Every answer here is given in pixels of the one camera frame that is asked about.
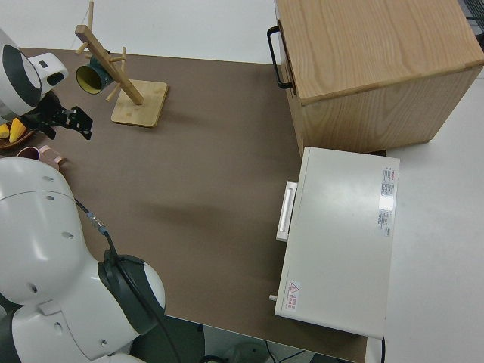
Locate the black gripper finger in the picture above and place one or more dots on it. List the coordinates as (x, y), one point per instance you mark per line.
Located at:
(41, 128)
(82, 121)

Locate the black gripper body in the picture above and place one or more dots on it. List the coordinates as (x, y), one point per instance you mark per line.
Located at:
(49, 111)

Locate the pink mug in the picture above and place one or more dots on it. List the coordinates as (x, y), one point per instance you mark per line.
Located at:
(27, 152)

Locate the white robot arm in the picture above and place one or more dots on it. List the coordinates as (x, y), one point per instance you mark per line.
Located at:
(38, 227)

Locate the yellow corn cob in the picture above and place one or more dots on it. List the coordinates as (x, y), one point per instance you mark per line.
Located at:
(4, 130)
(17, 130)

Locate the brown wicker basket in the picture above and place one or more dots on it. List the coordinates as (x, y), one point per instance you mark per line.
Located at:
(15, 145)

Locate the dark teal mug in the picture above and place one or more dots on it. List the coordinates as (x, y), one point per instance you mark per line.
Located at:
(87, 80)

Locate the wooden mug tree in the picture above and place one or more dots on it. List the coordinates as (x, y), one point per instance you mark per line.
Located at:
(140, 102)

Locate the brown table mat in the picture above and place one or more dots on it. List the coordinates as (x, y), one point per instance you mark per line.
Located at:
(208, 170)

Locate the oven control knob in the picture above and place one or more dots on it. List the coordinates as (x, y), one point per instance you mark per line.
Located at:
(272, 297)

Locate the red triangle warning sticker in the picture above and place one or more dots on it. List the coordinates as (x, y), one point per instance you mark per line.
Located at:
(294, 293)

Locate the white toaster oven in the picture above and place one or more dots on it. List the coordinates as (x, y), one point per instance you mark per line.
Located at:
(340, 246)

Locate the wooden drawer cabinet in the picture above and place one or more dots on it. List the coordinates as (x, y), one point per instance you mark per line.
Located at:
(378, 56)

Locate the white text label sticker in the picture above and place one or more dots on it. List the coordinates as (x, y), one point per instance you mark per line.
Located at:
(386, 204)

